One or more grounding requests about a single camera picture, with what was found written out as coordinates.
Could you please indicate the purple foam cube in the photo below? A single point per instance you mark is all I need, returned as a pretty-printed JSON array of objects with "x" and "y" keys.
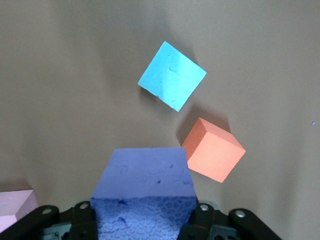
[{"x": 145, "y": 180}]

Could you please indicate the brown paper table cover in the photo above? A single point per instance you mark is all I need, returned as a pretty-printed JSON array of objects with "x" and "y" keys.
[{"x": 62, "y": 100}]

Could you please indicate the blue foam cube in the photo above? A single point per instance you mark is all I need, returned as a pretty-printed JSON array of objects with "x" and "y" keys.
[{"x": 170, "y": 75}]

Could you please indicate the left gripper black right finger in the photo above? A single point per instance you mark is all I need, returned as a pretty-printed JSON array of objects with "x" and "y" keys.
[{"x": 212, "y": 222}]

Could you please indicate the orange foam cube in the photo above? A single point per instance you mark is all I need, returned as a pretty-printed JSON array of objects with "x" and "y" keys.
[{"x": 215, "y": 155}]

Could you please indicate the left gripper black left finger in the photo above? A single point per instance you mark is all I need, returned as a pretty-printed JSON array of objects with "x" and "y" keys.
[{"x": 75, "y": 220}]

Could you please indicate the pink foam cube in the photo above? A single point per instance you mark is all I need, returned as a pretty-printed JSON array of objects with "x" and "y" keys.
[{"x": 12, "y": 207}]

